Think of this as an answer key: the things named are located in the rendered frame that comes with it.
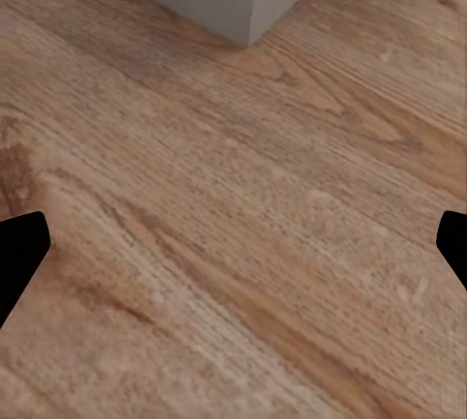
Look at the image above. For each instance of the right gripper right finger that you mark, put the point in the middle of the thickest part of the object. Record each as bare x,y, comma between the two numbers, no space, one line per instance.
452,242

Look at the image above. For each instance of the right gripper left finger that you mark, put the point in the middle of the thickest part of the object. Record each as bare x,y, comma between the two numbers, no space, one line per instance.
24,241

